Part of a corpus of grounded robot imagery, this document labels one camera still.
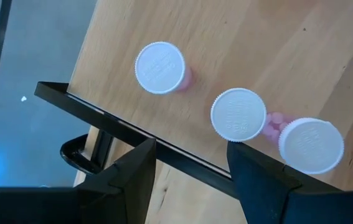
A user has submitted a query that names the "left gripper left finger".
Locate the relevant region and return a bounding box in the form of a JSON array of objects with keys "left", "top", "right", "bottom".
[{"left": 75, "top": 138, "right": 158, "bottom": 224}]

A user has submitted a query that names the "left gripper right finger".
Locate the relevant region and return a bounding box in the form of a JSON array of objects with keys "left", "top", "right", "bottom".
[{"left": 225, "top": 141, "right": 342, "bottom": 224}]

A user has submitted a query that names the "white cap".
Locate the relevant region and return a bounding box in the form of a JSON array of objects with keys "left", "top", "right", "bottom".
[{"left": 278, "top": 117, "right": 345, "bottom": 175}]

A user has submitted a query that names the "purple medicine bottle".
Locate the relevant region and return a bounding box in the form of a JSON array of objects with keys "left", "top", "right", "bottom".
[
  {"left": 210, "top": 87, "right": 291, "bottom": 146},
  {"left": 134, "top": 41, "right": 193, "bottom": 95}
]

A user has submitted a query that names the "black table clamp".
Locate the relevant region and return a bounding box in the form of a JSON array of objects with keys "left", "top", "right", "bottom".
[{"left": 59, "top": 133, "right": 115, "bottom": 175}]

